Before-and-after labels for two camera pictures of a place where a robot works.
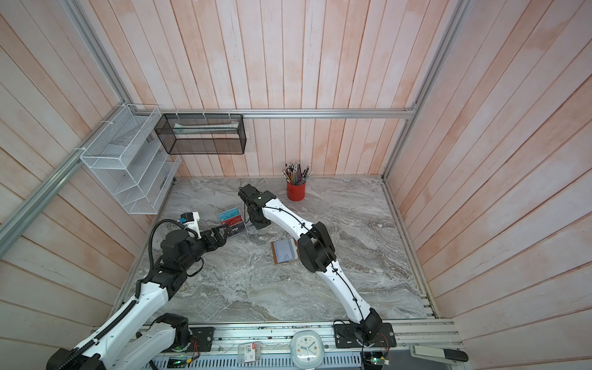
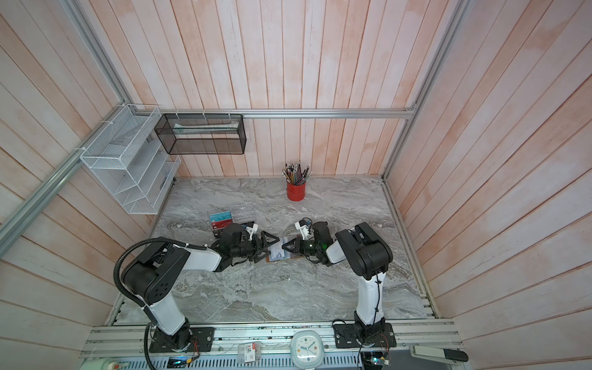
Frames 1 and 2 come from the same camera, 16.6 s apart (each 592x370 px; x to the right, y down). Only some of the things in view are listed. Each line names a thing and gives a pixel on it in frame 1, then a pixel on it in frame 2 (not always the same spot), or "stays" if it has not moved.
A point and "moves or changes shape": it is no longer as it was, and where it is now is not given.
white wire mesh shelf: (129, 159) stays
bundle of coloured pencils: (294, 174) stays
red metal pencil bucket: (296, 193) stays
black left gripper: (220, 240) → (264, 244)
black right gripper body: (258, 223) → (308, 247)
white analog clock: (307, 349) stays
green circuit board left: (177, 361) stays
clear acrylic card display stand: (233, 219) moves or changes shape
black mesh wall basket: (203, 134) stays
